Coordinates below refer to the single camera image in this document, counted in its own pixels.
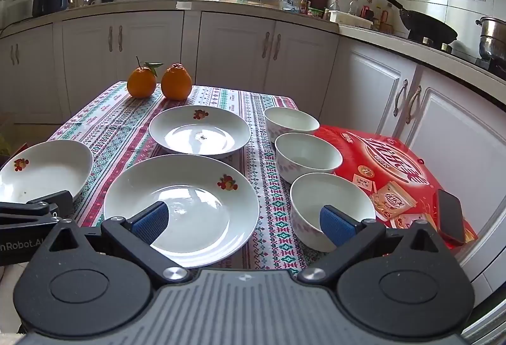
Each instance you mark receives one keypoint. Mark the green-lidded jar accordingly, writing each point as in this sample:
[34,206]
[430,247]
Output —
[316,12]

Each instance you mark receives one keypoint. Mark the white bowl with pink flowers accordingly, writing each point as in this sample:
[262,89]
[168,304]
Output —
[290,123]
[308,157]
[308,210]

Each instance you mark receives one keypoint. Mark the steel stockpot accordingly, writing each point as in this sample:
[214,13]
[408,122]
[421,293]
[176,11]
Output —
[493,38]

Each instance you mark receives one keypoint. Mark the light kitchen countertop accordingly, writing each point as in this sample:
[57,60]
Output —
[189,5]

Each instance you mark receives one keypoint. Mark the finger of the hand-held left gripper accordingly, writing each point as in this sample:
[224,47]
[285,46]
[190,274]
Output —
[51,204]

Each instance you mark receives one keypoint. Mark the leafless bumpy orange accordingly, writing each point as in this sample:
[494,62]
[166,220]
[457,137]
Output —
[176,82]

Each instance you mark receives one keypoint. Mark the clear capped bottle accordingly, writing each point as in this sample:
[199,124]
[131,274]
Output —
[354,6]

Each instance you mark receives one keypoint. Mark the clear glass bottle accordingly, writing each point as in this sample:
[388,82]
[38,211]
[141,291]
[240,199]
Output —
[335,6]

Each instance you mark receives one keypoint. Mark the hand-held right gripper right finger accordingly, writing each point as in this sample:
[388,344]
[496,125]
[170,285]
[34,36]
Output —
[336,226]

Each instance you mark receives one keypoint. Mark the crumpled clear plastic bag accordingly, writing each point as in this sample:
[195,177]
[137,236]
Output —
[288,4]

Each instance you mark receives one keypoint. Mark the white countertop appliance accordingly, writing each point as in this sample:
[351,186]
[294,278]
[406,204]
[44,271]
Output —
[17,8]

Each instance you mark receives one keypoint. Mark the dark soy sauce bottle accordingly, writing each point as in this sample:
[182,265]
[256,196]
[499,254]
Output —
[306,3]

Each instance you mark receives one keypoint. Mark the patterned tablecloth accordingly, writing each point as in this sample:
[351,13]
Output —
[118,123]

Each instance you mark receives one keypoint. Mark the brown condiment bottle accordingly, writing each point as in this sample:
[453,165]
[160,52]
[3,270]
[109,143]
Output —
[386,21]

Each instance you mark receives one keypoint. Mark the black smartphone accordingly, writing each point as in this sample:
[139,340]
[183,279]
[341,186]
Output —
[450,216]

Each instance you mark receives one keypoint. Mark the black wok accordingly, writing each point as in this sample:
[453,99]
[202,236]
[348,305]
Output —
[425,27]

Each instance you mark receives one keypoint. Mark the white plastic tray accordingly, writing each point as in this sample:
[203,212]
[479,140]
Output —
[350,19]

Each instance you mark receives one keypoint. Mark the red snack box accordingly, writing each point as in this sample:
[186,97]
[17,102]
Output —
[379,163]

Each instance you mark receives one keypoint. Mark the red condiment bottle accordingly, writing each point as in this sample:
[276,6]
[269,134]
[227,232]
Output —
[367,11]

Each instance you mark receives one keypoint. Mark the white kitchen cabinets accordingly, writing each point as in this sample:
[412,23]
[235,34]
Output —
[233,48]

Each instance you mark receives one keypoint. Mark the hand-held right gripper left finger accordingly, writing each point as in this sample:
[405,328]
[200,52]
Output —
[152,220]

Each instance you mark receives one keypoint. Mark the orange with green leaves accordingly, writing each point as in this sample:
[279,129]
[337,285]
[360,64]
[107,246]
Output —
[141,82]

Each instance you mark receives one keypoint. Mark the white plate with fruit print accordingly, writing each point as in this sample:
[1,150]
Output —
[43,171]
[197,218]
[199,131]

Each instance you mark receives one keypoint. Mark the gas stove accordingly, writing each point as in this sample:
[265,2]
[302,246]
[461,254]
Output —
[462,52]

